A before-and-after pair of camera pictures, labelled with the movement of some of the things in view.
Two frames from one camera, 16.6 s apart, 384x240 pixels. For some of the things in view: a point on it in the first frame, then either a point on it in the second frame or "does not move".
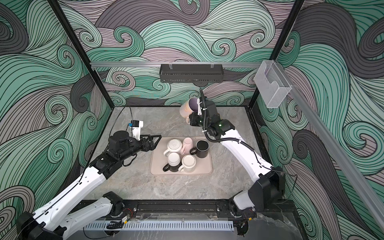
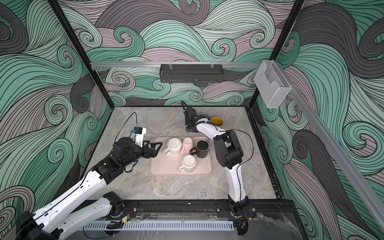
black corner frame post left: (70, 31) does not move
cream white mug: (188, 164) does not move
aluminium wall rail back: (175, 64) does not move
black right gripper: (195, 119) -> (187, 126)
